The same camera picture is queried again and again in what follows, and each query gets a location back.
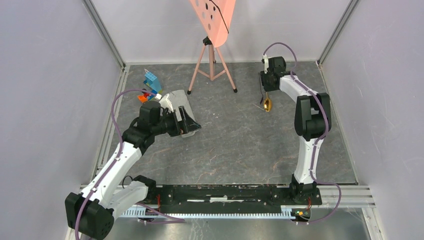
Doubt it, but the grey cloth napkin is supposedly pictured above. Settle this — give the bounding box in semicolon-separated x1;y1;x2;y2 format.
162;89;199;138

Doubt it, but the gold spoon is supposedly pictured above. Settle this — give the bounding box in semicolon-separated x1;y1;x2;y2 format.
263;92;273;112

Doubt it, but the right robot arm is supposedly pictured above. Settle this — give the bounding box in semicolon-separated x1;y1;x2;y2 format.
259;54;331;198

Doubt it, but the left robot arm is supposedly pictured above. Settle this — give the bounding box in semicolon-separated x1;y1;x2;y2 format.
65;101;201;240

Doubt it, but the blue toy brick figure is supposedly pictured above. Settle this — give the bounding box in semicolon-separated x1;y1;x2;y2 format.
137;69;163;103

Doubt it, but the pink tripod stand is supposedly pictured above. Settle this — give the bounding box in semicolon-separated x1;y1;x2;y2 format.
186;37;238;95

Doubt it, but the pink perforated board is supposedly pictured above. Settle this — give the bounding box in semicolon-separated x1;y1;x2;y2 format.
188;0;236;48

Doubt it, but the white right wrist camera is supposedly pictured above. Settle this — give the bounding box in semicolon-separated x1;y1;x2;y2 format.
262;53;269;74

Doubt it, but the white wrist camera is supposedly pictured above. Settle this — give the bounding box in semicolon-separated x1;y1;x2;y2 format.
154;93;174;113
262;53;269;74

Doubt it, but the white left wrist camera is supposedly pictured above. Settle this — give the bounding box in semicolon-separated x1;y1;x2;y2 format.
154;93;174;113

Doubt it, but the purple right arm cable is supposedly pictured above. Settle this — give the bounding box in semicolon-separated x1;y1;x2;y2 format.
262;42;343;226

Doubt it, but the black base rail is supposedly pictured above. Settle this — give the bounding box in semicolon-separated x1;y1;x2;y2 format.
120;175;322;223

